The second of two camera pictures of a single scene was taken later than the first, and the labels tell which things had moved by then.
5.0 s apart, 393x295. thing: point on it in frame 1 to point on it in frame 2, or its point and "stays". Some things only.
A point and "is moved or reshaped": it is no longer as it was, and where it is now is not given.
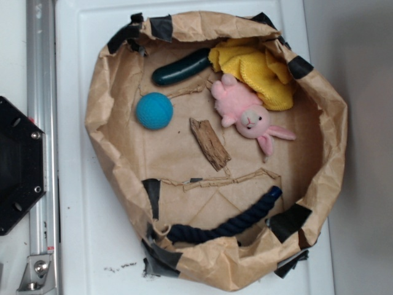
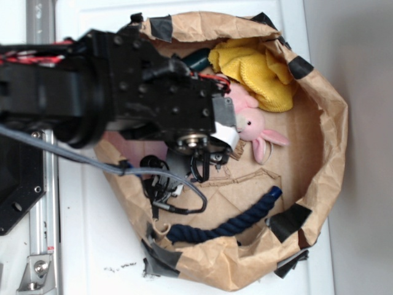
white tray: x=99 y=247 stays
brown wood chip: x=211 y=145 is moved or reshaped
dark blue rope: x=196 y=234 stays
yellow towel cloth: x=252 y=62 stays
